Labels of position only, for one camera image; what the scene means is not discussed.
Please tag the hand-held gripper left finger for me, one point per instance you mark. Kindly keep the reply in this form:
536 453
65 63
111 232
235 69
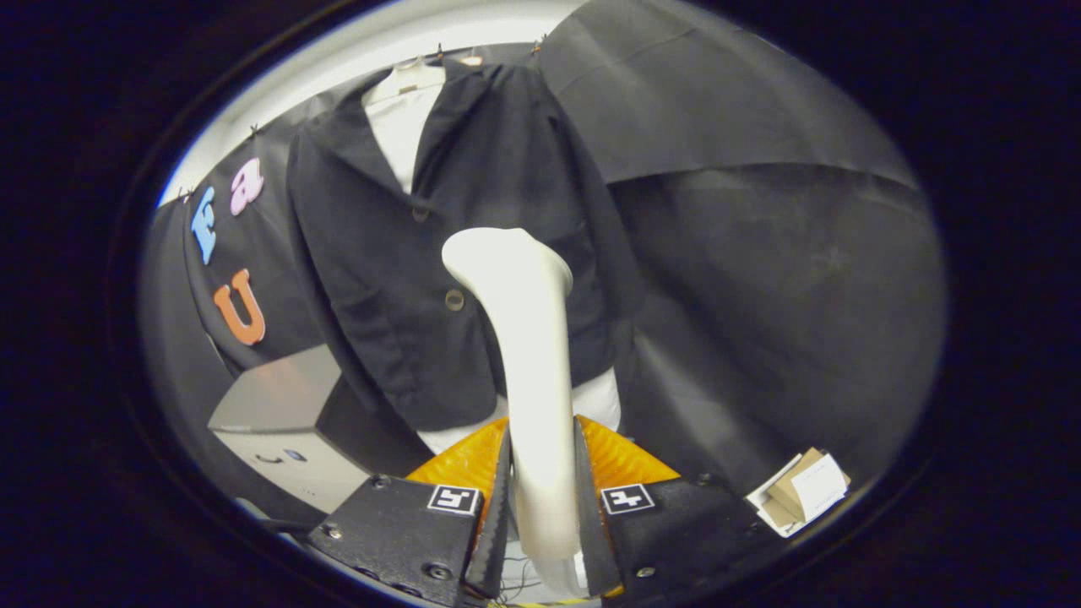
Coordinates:
498 523

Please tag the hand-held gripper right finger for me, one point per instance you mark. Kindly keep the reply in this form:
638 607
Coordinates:
589 523

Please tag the white garment steamer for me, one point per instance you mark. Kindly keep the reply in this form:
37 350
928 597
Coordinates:
532 355

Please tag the black jacket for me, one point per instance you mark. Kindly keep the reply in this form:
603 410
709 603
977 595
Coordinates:
507 152

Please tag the cardboard box with paper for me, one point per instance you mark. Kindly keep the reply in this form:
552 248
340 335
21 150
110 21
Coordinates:
798 488

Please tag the grey drawer cabinet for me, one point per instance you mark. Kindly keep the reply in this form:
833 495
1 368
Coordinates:
270 397

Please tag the black backdrop cloth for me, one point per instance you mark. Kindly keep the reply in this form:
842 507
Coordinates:
760 253

